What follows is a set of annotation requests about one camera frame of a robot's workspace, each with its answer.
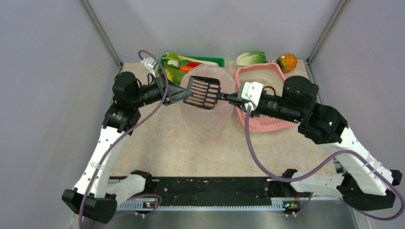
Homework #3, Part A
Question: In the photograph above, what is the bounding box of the black slotted litter scoop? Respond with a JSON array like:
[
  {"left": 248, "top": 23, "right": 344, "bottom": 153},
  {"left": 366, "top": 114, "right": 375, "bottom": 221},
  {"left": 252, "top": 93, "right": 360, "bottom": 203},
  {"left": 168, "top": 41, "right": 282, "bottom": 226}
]
[{"left": 182, "top": 75, "right": 244, "bottom": 110}]

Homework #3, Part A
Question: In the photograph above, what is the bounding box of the pink plastic trash bag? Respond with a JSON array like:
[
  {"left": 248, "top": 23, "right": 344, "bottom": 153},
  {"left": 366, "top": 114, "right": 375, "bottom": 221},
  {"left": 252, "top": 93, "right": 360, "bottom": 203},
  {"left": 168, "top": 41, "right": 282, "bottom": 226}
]
[{"left": 180, "top": 65, "right": 236, "bottom": 142}]

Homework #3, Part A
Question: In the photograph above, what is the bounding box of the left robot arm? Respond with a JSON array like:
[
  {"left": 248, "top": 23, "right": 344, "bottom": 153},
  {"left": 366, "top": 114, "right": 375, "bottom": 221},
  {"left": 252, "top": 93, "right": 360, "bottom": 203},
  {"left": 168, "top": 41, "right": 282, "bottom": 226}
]
[{"left": 62, "top": 72, "right": 192, "bottom": 228}]

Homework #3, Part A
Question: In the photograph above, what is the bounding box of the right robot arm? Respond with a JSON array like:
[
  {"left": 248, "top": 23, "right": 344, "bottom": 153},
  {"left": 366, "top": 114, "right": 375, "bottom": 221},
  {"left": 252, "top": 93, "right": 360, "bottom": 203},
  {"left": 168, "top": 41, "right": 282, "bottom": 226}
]
[{"left": 248, "top": 76, "right": 405, "bottom": 211}]

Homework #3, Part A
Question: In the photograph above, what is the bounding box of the cat litter sand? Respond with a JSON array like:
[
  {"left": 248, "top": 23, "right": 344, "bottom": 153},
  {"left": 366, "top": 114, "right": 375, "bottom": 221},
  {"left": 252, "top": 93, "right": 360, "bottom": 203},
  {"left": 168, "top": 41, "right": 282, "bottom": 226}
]
[{"left": 240, "top": 78, "right": 279, "bottom": 89}]

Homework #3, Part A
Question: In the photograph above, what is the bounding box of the pink litter box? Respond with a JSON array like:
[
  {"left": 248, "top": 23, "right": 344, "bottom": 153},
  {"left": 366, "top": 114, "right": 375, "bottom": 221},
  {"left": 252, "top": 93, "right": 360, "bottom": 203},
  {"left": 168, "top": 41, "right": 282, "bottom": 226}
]
[{"left": 234, "top": 62, "right": 294, "bottom": 132}]

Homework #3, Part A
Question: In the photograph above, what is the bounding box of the green toy leaf vegetable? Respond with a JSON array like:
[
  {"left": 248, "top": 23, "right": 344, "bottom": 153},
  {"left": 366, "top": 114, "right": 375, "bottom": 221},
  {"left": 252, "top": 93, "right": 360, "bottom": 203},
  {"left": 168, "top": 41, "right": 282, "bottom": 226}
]
[{"left": 163, "top": 62, "right": 186, "bottom": 85}]

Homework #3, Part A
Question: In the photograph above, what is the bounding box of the orange toy carrot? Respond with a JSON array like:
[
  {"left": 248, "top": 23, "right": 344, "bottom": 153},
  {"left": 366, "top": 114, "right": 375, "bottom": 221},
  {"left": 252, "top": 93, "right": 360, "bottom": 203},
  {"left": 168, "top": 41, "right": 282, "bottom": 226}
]
[{"left": 179, "top": 65, "right": 194, "bottom": 73}]

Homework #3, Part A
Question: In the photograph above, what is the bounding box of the red toy chili pepper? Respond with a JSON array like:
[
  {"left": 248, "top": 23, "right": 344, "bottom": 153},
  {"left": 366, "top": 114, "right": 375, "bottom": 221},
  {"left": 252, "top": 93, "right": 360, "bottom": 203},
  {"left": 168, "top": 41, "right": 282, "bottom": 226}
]
[{"left": 187, "top": 62, "right": 202, "bottom": 68}]

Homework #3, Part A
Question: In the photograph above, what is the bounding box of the white toy leek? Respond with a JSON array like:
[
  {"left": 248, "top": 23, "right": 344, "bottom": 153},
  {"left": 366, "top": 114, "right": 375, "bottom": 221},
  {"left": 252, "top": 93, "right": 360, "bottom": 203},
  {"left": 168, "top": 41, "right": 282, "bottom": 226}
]
[{"left": 161, "top": 52, "right": 224, "bottom": 67}]

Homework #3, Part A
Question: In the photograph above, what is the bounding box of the toy pineapple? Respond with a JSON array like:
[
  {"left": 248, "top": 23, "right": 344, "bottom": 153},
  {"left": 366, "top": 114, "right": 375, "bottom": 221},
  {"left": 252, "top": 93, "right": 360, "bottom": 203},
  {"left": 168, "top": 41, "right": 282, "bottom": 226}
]
[{"left": 276, "top": 53, "right": 298, "bottom": 73}]

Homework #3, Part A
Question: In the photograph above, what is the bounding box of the green plastic tray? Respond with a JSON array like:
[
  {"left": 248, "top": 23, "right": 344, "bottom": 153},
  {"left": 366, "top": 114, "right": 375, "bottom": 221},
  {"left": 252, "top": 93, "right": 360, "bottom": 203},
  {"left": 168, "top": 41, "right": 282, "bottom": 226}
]
[{"left": 160, "top": 54, "right": 224, "bottom": 84}]

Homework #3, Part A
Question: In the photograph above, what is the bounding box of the toy cabbage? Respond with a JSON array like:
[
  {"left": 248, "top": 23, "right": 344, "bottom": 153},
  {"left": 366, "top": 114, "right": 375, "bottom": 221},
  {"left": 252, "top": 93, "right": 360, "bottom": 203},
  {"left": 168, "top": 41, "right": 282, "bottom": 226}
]
[{"left": 236, "top": 52, "right": 268, "bottom": 66}]

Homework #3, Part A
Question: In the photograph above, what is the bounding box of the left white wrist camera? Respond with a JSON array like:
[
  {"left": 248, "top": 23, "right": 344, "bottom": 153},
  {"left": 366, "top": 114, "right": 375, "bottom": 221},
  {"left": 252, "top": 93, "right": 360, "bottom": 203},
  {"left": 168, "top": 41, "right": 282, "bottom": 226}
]
[{"left": 141, "top": 57, "right": 158, "bottom": 78}]

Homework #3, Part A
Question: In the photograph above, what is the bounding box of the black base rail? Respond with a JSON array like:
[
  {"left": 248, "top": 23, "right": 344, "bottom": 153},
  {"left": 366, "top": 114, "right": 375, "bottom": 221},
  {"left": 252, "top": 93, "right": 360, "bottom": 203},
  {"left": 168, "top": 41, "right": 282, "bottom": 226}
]
[{"left": 109, "top": 176, "right": 312, "bottom": 209}]

